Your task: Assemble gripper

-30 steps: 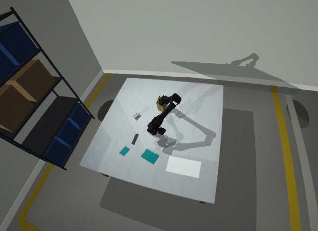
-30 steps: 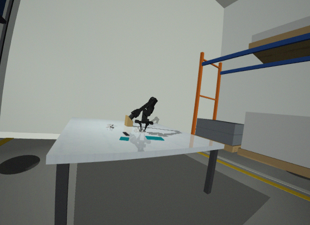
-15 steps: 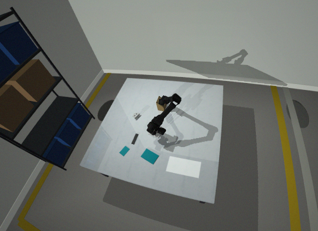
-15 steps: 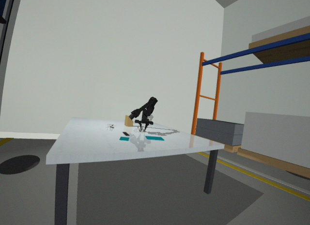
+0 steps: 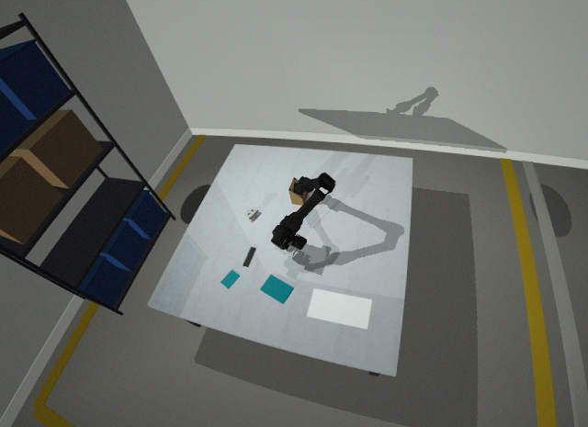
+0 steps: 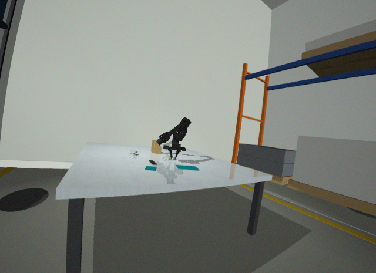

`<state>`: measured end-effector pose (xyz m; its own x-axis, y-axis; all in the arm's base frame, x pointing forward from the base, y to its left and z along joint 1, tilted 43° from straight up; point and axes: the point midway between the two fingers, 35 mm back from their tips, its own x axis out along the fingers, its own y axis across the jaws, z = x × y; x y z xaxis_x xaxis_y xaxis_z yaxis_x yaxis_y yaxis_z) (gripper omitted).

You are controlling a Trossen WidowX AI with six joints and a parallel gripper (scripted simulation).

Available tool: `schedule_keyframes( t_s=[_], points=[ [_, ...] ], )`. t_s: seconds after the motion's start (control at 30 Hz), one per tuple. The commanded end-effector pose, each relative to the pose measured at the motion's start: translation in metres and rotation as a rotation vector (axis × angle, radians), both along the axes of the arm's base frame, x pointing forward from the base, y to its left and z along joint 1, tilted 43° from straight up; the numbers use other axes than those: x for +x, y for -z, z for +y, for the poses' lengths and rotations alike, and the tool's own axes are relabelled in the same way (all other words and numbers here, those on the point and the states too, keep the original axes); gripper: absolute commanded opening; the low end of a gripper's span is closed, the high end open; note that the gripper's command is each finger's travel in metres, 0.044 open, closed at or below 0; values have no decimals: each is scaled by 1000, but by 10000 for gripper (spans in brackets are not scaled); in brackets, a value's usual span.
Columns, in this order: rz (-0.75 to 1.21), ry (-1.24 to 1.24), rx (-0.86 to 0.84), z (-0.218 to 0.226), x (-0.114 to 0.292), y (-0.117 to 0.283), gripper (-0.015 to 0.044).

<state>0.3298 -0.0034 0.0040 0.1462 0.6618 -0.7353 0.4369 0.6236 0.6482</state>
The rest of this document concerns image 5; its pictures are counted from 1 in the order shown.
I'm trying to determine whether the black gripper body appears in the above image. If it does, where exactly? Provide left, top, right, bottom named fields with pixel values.
left=272, top=225, right=307, bottom=250

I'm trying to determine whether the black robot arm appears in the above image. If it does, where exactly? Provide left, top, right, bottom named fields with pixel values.
left=271, top=173, right=336, bottom=250

